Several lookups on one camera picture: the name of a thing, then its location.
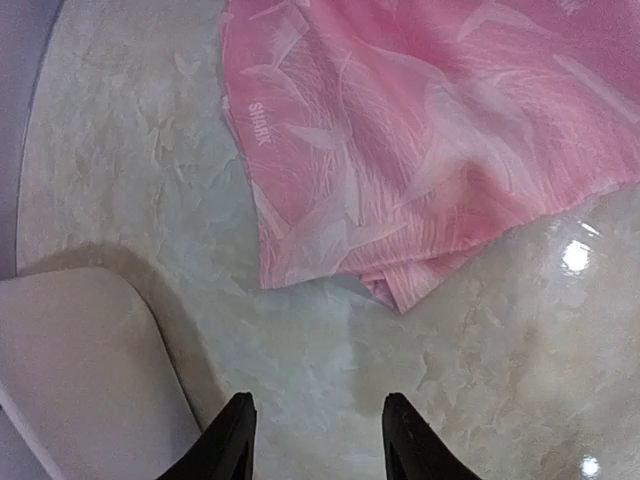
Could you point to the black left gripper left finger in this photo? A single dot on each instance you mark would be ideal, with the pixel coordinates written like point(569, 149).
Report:
point(225, 450)

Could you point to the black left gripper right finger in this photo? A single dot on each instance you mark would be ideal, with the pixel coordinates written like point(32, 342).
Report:
point(412, 449)

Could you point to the pink patterned shorts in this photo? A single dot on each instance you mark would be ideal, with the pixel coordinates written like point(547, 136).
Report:
point(392, 140)

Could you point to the white plastic laundry basket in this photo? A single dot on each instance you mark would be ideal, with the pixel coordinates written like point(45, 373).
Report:
point(86, 378)

